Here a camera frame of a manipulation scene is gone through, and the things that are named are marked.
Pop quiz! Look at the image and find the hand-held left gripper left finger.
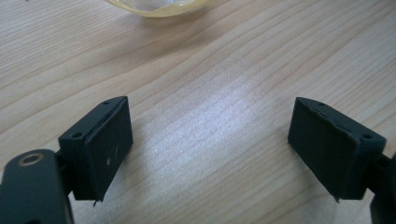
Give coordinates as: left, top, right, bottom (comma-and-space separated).
57, 95, 134, 207

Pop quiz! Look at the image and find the clear yellowish plastic container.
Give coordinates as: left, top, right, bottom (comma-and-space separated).
104, 0, 213, 18

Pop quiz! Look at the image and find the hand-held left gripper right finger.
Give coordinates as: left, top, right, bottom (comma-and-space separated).
287, 96, 388, 203

